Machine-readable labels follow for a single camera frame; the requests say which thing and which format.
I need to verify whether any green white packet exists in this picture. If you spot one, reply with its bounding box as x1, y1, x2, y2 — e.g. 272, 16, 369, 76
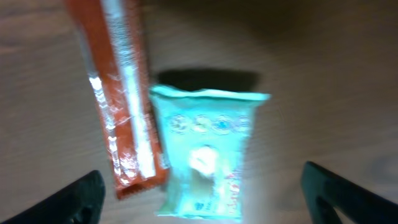
149, 85, 271, 220

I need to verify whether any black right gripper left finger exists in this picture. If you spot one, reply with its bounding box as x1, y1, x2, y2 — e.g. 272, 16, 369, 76
2, 170, 106, 224

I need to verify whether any red candy bar wrapper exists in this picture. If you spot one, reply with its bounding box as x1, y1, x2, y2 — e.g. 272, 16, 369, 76
65, 0, 168, 199

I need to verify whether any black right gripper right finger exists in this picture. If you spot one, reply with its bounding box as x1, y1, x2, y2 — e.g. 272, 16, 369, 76
300, 161, 397, 224

